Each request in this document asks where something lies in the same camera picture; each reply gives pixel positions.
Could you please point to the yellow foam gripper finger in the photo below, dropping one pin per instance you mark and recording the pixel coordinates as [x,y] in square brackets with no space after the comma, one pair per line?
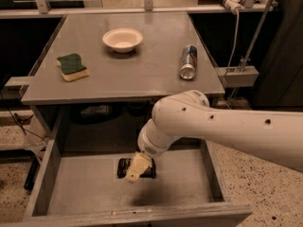
[139,164]

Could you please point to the dark chocolate rxbar wrapper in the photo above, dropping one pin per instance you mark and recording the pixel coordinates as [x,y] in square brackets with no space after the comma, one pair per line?
[124,163]

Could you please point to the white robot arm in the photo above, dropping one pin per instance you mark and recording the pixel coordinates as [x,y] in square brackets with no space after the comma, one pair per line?
[273,136]

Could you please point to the grey open top drawer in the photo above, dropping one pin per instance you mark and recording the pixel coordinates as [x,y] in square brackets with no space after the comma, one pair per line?
[77,184]

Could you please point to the grey counter cabinet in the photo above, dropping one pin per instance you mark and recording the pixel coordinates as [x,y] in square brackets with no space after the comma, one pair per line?
[152,70]

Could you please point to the green yellow sponge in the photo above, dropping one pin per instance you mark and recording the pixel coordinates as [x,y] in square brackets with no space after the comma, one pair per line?
[72,68]

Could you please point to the silver blue drink can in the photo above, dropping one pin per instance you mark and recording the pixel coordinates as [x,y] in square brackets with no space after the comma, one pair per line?
[188,62]

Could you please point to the white paper bowl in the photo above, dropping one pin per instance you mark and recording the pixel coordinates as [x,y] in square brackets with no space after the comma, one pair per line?
[122,40]

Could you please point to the slanted metal rod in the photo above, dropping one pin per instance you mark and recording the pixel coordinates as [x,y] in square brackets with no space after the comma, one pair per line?
[247,4]

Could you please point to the grey side bracket block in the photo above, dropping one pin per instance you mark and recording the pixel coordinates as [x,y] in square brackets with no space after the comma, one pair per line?
[236,78]

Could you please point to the metal frame rail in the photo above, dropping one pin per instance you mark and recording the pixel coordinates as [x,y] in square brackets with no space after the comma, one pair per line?
[126,3]

